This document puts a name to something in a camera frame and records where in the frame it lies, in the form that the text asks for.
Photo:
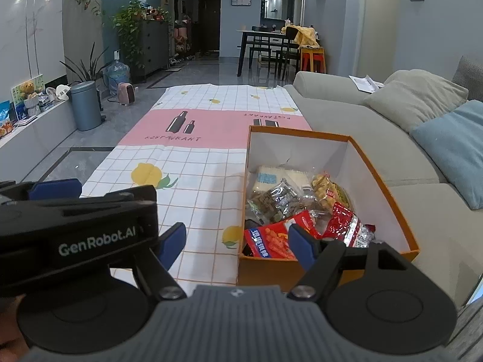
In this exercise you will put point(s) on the shoe rack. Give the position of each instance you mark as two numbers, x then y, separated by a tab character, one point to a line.
183	39

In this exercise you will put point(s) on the pile of plush toys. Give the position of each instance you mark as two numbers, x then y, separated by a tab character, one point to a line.
154	13

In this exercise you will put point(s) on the wall mirror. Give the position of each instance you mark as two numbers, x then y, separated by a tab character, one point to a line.
276	6

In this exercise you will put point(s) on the checkered pink printed tablecloth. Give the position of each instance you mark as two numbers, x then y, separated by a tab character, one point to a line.
211	120

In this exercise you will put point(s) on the teddy bear picture card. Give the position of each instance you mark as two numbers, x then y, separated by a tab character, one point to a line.
26	90

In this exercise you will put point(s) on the grey cushion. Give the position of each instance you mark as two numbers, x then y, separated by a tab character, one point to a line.
469	77

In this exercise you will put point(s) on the white papers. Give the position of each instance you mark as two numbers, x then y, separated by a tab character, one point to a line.
364	83

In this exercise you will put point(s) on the dark grey cabinet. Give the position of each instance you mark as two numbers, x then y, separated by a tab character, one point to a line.
154	47

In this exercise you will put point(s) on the clear packet of brown cubes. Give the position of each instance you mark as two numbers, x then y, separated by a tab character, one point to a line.
277	200

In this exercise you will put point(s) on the beige sofa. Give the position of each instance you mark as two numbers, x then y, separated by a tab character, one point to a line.
332	94

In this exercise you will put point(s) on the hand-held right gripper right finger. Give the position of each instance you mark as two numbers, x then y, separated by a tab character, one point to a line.
303	247

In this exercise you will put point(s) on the person's left forearm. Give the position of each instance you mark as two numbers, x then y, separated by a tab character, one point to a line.
9	332

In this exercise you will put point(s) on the dark dining chair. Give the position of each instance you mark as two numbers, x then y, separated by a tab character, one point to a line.
288	51
260	47

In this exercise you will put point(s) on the large water bottle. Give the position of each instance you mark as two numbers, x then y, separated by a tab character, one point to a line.
117	75

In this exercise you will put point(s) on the tall leafy plant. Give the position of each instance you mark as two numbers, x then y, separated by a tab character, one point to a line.
130	26

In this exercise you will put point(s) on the blue printed bag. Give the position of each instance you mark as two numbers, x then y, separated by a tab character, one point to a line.
5	118

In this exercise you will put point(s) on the light blue cushion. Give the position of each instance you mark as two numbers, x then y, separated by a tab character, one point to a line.
452	143

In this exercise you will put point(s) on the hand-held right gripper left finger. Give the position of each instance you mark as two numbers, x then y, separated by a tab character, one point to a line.
173	243

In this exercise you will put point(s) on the long-leaf potted plant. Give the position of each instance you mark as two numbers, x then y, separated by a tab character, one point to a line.
86	68

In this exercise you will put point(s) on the orange cardboard box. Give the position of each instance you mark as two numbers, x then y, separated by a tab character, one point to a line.
260	271

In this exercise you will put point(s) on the red packet with orange sticks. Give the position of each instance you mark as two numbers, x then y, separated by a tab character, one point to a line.
269	239

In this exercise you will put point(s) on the grey low cabinet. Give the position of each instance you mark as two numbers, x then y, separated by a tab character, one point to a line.
41	132

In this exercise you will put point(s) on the yellow cloth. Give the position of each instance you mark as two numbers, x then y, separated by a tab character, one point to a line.
305	37

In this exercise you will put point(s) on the beige cushion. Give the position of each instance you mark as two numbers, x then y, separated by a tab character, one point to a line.
415	98

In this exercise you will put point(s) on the white cap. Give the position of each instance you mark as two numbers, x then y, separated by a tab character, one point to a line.
63	93

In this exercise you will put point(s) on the red bag with silver label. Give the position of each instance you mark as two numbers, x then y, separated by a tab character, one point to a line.
345	222

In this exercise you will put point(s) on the dining table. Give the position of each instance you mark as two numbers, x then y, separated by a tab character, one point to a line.
256	34

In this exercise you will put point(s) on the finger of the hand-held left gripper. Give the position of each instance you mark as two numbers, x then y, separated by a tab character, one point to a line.
54	189

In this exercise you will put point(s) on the pink space heater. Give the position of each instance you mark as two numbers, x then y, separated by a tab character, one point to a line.
127	93

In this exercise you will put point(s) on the orange stool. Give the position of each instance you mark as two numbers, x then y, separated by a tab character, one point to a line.
313	58

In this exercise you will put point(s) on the blue-grey trash can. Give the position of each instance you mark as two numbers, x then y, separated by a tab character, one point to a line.
86	107

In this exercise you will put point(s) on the yellow biscuit packet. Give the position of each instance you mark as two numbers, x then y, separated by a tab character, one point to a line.
324	190

